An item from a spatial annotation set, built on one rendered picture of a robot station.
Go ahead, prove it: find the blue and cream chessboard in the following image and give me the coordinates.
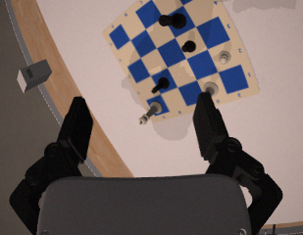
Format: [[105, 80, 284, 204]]
[[102, 0, 260, 123]]

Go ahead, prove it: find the white pawn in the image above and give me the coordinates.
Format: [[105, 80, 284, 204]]
[[219, 51, 231, 64]]

